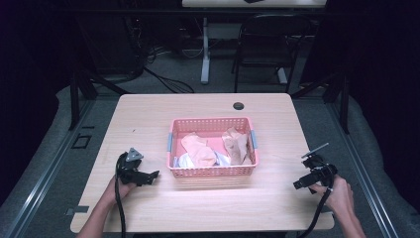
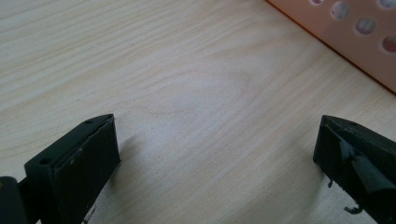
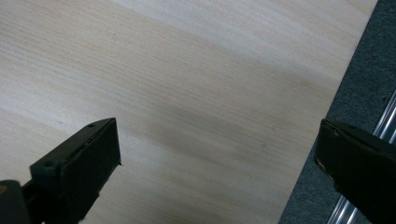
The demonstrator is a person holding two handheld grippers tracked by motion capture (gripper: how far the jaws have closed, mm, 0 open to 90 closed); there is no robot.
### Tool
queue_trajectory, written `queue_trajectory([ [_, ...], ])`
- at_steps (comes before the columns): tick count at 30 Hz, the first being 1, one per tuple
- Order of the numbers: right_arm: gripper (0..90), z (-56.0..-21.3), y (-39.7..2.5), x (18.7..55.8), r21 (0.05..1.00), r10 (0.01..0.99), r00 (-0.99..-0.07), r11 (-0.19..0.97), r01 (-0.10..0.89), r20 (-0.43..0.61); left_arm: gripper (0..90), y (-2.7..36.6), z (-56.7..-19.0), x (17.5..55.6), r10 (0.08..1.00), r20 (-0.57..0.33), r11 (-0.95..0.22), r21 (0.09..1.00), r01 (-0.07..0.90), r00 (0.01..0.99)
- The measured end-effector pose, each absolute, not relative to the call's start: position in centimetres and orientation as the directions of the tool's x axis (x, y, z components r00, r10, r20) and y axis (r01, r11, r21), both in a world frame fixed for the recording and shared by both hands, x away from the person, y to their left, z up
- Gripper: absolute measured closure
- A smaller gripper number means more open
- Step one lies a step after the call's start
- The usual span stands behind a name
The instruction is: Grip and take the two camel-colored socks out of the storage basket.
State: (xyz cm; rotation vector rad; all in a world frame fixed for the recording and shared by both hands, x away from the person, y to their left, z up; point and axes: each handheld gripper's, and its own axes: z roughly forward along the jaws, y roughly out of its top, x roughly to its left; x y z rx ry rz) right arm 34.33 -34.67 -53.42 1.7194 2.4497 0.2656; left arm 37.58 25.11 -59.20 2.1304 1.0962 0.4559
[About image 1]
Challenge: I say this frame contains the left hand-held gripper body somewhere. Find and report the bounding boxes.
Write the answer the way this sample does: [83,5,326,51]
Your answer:
[116,147,149,186]

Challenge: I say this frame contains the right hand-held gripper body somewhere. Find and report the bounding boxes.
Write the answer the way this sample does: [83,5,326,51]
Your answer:
[300,142,339,188]

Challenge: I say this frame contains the person's left hand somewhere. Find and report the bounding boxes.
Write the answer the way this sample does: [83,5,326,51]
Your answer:
[104,175,139,206]

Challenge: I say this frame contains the person's right hand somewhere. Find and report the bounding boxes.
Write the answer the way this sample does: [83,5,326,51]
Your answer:
[309,175,355,216]

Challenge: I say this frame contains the white sock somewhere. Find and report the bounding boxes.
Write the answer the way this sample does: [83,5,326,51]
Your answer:
[172,151,232,169]

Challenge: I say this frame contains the peach sock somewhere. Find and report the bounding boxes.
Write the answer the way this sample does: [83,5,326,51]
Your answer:
[180,131,218,169]

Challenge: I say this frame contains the black tape square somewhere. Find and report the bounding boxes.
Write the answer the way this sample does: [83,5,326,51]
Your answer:
[70,133,93,150]

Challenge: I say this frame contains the pink plastic basket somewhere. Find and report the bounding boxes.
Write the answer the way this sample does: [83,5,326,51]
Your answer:
[165,116,260,179]

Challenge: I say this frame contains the grey tape strip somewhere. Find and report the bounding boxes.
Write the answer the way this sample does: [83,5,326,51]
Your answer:
[64,204,90,216]

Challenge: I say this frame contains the black metal stand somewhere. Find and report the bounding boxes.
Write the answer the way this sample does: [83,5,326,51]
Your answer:
[66,63,131,132]
[290,67,352,136]

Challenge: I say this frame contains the tan sock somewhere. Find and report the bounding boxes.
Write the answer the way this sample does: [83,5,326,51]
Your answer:
[221,126,255,167]

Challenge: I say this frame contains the white desk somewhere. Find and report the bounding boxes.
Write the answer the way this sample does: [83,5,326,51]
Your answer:
[180,0,329,85]

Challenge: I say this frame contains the black folding chair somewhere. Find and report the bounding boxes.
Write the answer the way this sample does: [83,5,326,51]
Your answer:
[230,13,313,94]

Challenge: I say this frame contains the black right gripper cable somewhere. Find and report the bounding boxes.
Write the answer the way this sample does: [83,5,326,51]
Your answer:
[296,186,334,238]

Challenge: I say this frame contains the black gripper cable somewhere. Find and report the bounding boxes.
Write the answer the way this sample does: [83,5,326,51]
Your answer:
[114,152,128,238]
[296,186,334,238]

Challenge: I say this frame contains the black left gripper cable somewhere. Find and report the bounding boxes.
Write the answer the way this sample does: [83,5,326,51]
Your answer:
[114,152,128,238]

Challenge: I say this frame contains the metal floor rail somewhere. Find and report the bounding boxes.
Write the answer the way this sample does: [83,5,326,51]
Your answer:
[0,98,97,238]
[326,100,401,238]

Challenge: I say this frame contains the black floor cables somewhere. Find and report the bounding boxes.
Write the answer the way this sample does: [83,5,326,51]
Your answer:
[142,64,196,95]

